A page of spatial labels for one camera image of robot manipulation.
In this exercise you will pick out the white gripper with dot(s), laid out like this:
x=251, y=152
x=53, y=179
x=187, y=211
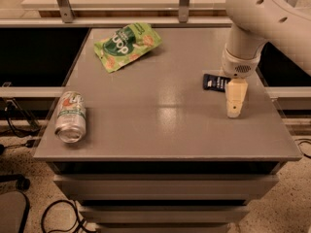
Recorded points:
x=235, y=66

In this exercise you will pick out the dark blue rxbar wrapper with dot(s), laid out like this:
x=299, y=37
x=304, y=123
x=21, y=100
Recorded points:
x=215, y=83

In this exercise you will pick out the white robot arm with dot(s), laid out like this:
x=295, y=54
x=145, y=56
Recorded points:
x=254, y=24

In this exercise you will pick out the silver 7up can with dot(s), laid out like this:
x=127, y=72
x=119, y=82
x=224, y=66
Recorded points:
x=70, y=123

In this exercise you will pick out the grey drawer cabinet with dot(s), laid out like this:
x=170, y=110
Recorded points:
x=160, y=154

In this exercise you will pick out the green chip bag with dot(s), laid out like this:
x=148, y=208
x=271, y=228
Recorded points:
x=126, y=45

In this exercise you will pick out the middle metal bracket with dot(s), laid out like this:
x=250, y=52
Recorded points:
x=183, y=11

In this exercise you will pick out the metal bracket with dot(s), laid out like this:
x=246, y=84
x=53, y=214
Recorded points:
x=65, y=10
x=183, y=11

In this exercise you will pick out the left metal bracket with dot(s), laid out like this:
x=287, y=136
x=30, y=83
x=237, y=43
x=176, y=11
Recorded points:
x=65, y=10

